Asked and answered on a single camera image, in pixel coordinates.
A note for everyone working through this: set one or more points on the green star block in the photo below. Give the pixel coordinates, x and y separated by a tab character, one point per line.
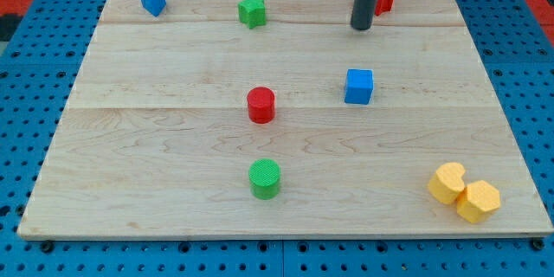
252	13

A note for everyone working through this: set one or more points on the red cylinder block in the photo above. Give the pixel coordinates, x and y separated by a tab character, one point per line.
261	109

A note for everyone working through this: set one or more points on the green cylinder block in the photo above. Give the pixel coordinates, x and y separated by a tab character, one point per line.
264	178

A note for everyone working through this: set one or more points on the blue cube block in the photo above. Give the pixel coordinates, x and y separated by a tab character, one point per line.
359	85

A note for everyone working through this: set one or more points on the light wooden board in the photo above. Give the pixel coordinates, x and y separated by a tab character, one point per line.
155	141

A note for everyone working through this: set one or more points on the yellow heart block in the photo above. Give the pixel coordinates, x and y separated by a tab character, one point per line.
447	182

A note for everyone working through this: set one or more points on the yellow hexagon block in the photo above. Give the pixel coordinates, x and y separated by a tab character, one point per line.
478	201

